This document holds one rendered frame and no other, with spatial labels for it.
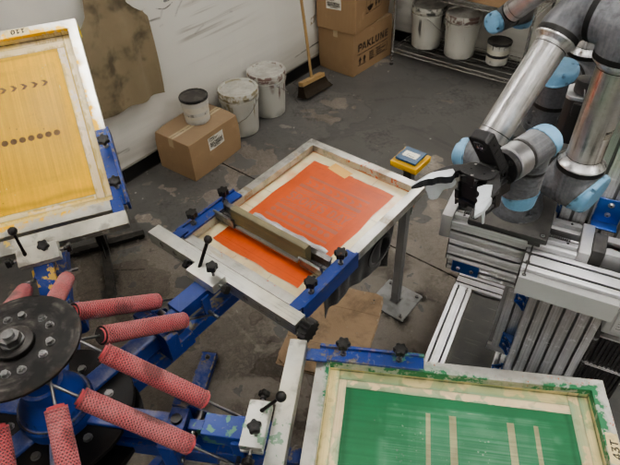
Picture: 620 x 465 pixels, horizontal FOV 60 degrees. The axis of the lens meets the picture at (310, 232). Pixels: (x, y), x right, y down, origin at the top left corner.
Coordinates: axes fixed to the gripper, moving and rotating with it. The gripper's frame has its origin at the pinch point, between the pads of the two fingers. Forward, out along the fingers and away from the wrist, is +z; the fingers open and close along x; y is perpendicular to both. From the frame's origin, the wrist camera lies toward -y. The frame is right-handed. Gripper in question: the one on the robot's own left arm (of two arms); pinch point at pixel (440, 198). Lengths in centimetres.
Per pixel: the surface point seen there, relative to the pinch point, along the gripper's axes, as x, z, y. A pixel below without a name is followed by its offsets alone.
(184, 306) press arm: 71, 33, 54
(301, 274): 66, -7, 64
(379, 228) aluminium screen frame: 62, -41, 61
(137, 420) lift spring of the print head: 37, 61, 48
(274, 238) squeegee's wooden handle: 78, -6, 54
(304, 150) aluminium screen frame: 118, -51, 53
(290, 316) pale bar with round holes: 47, 11, 58
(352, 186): 90, -53, 61
